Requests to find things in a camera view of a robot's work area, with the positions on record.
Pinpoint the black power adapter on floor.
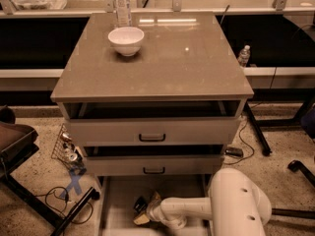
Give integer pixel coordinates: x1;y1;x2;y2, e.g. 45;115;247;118
225;147;243;157

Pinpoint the top drawer with black handle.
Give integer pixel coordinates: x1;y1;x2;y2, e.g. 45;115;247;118
65;117;240;147

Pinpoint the black roller leg lower right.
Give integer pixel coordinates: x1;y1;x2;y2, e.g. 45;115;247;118
272;208;315;219

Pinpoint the black cable left floor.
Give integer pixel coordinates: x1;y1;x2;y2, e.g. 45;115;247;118
34;186;95;225

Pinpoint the dark blueberry rxbar wrapper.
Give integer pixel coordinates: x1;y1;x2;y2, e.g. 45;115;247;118
133;197;148;213

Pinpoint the white ceramic bowl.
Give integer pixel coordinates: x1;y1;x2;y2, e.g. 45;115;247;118
107;27;145;56

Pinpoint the black cable right floor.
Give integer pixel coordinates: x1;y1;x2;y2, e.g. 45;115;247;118
223;117;256;166

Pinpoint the drawer with black handle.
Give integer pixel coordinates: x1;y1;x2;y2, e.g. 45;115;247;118
65;117;240;147
84;155;222;176

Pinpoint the black table leg right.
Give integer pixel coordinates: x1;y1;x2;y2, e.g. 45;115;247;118
244;103;272;156

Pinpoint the dark chair at left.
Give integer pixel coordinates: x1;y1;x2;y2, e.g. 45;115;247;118
0;105;38;180

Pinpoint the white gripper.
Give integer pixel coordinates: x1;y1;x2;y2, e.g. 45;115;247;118
133;191;164;225

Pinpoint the grey drawer cabinet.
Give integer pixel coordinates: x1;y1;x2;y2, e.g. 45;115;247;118
50;11;255;236

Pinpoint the black caster leg right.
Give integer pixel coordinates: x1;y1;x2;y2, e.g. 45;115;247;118
287;160;315;187

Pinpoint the middle drawer with black handle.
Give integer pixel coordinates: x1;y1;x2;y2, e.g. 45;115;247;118
84;155;222;176

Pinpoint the wire basket with cans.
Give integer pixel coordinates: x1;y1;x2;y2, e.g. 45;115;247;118
51;125;85;170

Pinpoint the open bottom drawer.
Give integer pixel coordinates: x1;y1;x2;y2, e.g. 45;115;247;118
94;175;212;236

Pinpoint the black cable floor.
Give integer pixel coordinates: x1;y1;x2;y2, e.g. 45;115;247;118
34;186;95;225
223;117;256;166

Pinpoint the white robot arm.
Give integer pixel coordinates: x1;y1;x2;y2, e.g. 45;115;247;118
133;168;272;236

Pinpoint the clear water bottle on counter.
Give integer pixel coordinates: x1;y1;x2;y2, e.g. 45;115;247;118
113;0;132;27

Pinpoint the small water bottle on ledge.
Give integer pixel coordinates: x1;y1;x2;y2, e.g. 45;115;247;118
237;45;251;67

